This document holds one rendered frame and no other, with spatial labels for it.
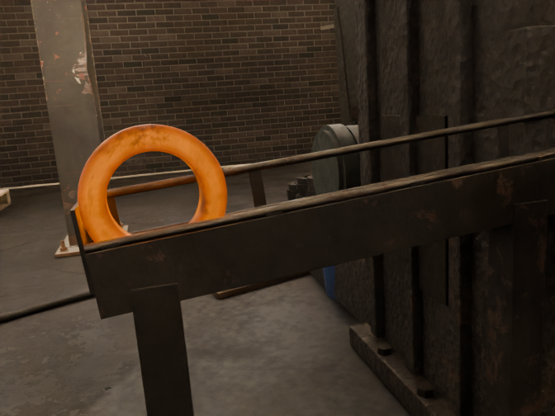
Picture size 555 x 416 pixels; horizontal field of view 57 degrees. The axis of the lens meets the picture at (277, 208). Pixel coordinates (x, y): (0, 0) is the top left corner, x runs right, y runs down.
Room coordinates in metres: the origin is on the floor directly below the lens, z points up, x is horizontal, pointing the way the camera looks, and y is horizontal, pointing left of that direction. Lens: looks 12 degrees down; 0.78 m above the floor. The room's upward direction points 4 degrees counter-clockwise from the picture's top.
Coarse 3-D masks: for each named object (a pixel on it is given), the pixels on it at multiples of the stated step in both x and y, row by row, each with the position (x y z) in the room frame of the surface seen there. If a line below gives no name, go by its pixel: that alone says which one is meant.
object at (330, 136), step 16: (320, 128) 2.16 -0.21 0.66; (336, 128) 2.02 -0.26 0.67; (352, 128) 2.05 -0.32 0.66; (320, 144) 2.11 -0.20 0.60; (336, 144) 1.97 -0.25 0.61; (352, 144) 1.95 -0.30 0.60; (320, 160) 2.12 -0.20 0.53; (336, 160) 1.93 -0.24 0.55; (352, 160) 1.92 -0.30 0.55; (320, 176) 2.13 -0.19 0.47; (336, 176) 1.94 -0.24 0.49; (352, 176) 1.91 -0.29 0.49; (320, 192) 2.14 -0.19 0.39; (320, 272) 2.06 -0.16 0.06; (336, 272) 1.86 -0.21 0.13; (352, 272) 1.71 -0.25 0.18; (336, 288) 1.87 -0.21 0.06; (352, 288) 1.71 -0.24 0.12; (352, 304) 1.72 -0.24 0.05
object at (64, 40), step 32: (32, 0) 2.96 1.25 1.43; (64, 0) 3.00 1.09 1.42; (64, 32) 2.99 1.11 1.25; (64, 64) 2.99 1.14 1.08; (64, 96) 2.98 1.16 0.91; (96, 96) 3.31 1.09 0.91; (64, 128) 2.98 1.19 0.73; (96, 128) 3.01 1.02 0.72; (64, 160) 2.97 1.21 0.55; (64, 192) 2.96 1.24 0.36; (64, 256) 2.83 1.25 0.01
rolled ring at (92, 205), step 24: (120, 144) 0.62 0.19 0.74; (144, 144) 0.63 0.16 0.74; (168, 144) 0.64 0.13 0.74; (192, 144) 0.65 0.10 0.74; (96, 168) 0.61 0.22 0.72; (192, 168) 0.65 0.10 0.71; (216, 168) 0.65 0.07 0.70; (96, 192) 0.61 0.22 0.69; (216, 192) 0.65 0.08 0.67; (96, 216) 0.61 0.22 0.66; (216, 216) 0.65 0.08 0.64; (96, 240) 0.61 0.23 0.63
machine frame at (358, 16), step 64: (384, 0) 1.34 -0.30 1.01; (448, 0) 1.01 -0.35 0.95; (512, 0) 0.91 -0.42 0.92; (384, 64) 1.35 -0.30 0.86; (448, 64) 1.01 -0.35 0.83; (512, 64) 0.88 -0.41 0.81; (384, 128) 1.33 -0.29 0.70; (512, 128) 0.87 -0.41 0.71; (384, 256) 1.38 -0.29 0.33; (448, 256) 1.01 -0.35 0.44; (384, 320) 1.39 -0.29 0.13; (448, 320) 1.07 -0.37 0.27; (448, 384) 1.07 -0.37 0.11
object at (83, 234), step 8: (72, 208) 0.61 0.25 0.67; (72, 216) 0.59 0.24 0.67; (80, 224) 0.61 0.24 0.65; (80, 232) 0.59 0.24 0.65; (80, 240) 0.59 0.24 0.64; (88, 240) 0.64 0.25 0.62; (80, 248) 0.59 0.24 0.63; (88, 272) 0.59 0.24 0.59; (88, 280) 0.59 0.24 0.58; (88, 288) 0.59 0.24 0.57
